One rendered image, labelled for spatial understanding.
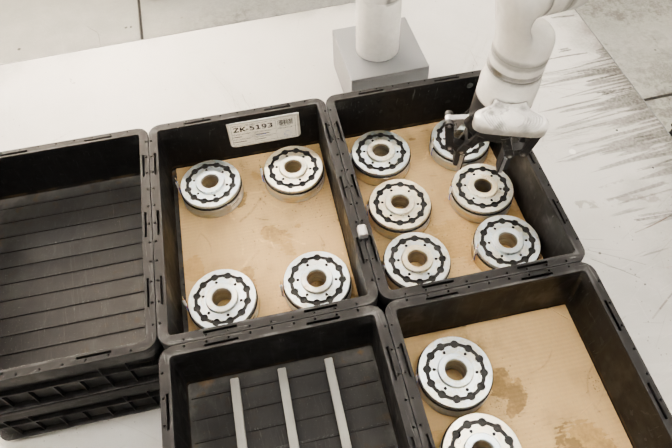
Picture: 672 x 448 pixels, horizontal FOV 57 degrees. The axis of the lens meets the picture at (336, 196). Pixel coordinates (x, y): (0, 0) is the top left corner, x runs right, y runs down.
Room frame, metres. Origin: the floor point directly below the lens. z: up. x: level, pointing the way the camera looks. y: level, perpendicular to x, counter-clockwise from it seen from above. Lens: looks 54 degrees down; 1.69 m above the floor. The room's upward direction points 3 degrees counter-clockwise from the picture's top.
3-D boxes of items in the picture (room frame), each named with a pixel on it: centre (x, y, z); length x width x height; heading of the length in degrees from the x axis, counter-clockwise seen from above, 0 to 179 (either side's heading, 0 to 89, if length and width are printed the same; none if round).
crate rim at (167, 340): (0.55, 0.13, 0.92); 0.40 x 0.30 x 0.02; 10
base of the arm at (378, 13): (1.04, -0.10, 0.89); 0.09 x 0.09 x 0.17; 19
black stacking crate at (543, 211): (0.60, -0.17, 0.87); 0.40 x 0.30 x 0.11; 10
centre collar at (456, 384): (0.30, -0.15, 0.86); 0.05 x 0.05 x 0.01
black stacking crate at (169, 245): (0.55, 0.13, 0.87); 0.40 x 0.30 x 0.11; 10
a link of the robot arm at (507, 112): (0.56, -0.23, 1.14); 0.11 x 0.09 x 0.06; 173
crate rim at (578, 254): (0.60, -0.17, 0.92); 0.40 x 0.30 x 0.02; 10
